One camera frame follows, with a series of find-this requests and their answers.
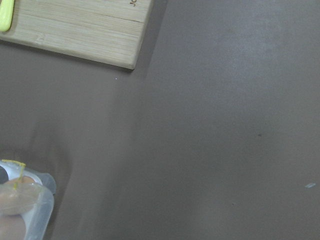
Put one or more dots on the clear plastic egg box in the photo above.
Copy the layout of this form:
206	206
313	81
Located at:
31	225

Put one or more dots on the bamboo cutting board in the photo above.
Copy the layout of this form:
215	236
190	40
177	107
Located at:
105	31

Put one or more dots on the yellow plastic knife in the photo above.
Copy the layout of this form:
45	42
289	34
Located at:
6	14

